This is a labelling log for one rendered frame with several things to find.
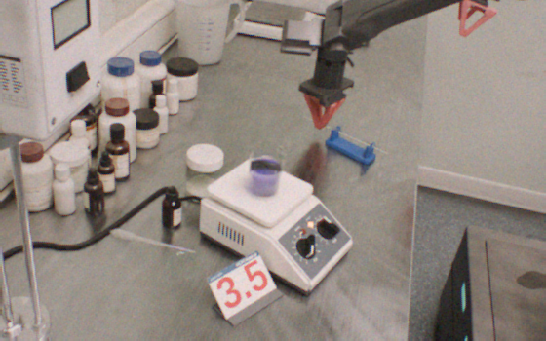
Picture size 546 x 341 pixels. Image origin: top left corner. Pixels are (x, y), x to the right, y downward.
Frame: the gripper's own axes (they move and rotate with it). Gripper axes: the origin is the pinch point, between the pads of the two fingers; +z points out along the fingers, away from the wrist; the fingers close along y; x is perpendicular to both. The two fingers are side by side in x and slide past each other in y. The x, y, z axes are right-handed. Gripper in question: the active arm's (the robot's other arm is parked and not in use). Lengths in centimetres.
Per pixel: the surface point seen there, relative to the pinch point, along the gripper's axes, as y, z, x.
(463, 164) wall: -120, 64, -2
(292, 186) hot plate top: 28.6, -5.8, 13.8
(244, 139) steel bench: 12.7, 2.7, -8.7
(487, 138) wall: -123, 50, 3
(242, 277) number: 43.2, 0.4, 17.5
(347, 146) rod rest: 0.3, 1.8, 7.2
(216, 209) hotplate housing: 38.8, -3.5, 8.2
